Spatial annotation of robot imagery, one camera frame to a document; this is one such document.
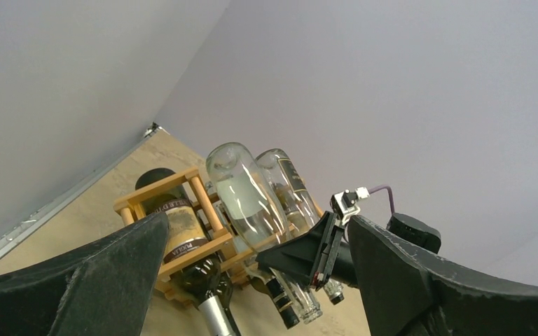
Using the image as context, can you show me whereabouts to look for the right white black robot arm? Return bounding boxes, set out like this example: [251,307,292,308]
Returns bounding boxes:
[256,211,441,289]

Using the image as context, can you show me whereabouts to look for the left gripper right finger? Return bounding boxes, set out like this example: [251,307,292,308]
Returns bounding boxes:
[348,216,538,335]

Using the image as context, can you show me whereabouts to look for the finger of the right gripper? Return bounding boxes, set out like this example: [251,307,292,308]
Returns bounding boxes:
[256,211,343,290]

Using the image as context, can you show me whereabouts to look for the clear bottle front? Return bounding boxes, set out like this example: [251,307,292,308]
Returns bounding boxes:
[256,148,345,306]

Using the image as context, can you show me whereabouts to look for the aluminium frame rails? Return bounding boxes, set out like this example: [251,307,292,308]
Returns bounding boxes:
[0,123,163,259]

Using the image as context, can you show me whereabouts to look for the dark labelled wine bottle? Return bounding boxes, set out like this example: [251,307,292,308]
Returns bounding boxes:
[250,277,299,330]

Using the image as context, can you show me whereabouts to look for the olive green wine bottle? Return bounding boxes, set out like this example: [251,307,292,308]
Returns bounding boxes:
[142,185,240,335]

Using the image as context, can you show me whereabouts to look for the tall clear bottle back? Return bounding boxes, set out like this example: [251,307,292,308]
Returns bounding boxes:
[206,142,323,324]

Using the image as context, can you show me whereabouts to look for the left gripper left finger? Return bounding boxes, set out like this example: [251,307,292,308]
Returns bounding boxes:
[0,214,169,335]

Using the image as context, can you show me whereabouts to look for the wooden wine rack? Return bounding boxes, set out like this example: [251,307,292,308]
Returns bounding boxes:
[113,167,254,307]

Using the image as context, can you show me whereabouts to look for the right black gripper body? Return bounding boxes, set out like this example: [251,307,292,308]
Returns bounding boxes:
[324,232,358,288]

